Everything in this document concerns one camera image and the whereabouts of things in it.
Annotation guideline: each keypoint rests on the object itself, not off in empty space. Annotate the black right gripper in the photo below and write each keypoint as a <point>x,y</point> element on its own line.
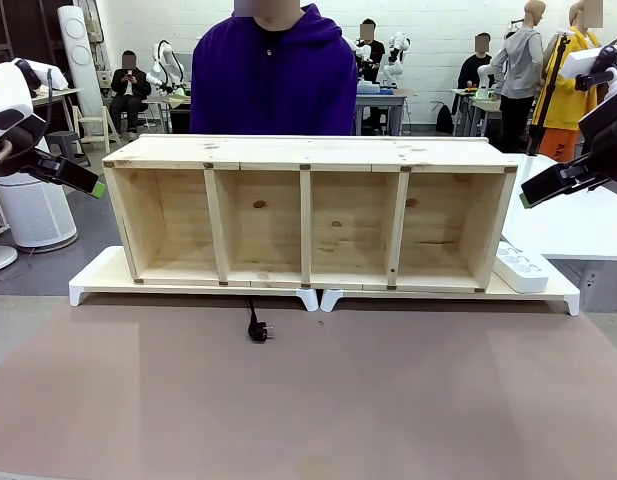
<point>608,130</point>

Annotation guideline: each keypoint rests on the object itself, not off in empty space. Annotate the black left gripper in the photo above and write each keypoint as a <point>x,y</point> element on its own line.
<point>13,155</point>

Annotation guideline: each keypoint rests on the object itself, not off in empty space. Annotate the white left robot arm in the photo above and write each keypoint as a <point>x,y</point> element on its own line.
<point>8,95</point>

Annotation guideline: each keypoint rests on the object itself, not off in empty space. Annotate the grey plastic stool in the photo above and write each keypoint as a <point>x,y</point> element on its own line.
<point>68,142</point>

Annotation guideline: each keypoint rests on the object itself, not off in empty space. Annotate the white table top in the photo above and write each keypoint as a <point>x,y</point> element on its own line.
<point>578,225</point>

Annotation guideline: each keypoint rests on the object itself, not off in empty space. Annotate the wooden step stool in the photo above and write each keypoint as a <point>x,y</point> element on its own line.
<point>95,130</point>

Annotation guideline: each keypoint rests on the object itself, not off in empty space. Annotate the white cylindrical air purifier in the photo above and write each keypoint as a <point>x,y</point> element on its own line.
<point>38,215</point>

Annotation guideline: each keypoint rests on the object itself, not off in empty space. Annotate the mannequin in yellow robe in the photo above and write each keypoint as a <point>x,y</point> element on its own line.
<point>568,100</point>

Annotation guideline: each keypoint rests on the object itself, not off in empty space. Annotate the white power strip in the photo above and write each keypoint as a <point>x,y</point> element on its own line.
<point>523,272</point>

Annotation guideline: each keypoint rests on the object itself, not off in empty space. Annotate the black tripod stand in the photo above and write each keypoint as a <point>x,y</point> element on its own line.
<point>550,85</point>

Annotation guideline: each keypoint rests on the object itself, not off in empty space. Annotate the seated person in black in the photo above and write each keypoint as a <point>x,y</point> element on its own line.
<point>130,85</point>

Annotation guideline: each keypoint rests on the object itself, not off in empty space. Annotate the white-legged wooden riser stand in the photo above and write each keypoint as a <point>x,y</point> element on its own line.
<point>100,275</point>
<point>560,292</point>

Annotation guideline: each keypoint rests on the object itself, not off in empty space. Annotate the white fan base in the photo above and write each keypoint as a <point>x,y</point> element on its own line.
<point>0,257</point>

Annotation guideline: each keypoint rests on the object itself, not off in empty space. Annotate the white tower air conditioner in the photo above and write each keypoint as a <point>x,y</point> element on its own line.
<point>80,50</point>

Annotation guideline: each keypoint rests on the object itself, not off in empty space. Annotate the mannequin in grey hoodie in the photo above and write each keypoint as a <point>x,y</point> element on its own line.
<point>520,60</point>

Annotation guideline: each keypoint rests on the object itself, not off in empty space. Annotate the person in black sweater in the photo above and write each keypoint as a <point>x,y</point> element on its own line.
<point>475,67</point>

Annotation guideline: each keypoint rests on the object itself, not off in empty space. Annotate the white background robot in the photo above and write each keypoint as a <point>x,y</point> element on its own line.
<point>398,55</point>
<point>163,65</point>

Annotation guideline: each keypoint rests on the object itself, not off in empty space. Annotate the grey background table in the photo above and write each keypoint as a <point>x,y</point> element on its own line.
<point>383,100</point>

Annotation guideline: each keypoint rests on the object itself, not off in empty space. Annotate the wooden four-compartment shelf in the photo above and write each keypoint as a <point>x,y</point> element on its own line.
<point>268,150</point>

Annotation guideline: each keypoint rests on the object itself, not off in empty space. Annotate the person in purple hoodie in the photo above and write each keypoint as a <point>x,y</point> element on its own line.
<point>273,75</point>

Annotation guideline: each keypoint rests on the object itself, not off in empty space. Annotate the standing person in black shirt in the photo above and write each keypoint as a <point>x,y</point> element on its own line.
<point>370,50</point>

